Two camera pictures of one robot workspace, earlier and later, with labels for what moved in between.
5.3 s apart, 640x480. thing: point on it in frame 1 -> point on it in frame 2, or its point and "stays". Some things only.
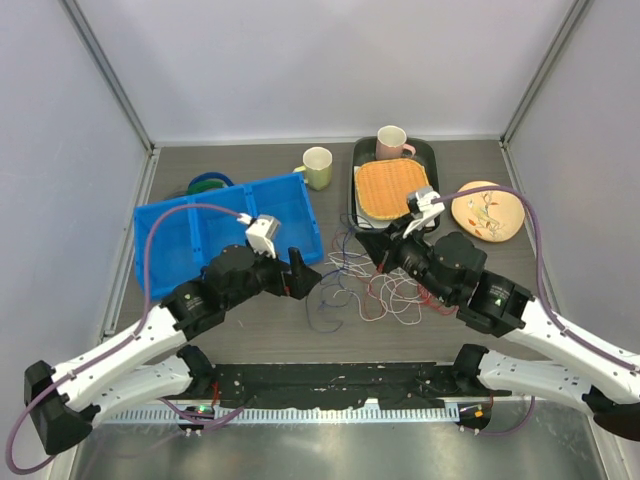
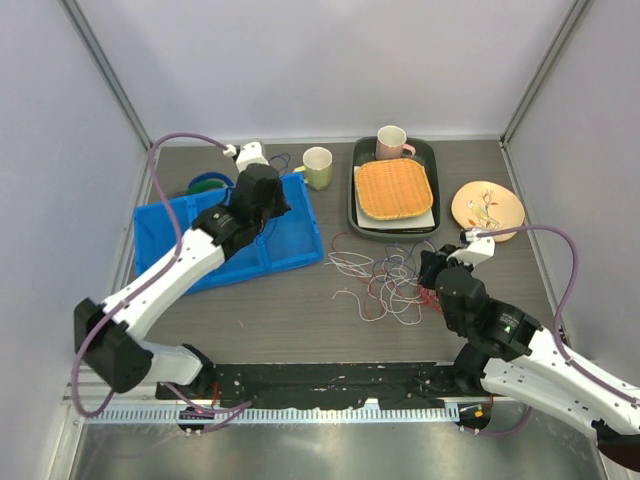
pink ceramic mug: (391, 143) stays
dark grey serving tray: (364, 149) stays
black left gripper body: (269, 276) -> (277, 207)
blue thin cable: (332, 293) -> (286, 163)
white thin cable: (393, 292) stays
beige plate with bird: (491, 215) stays
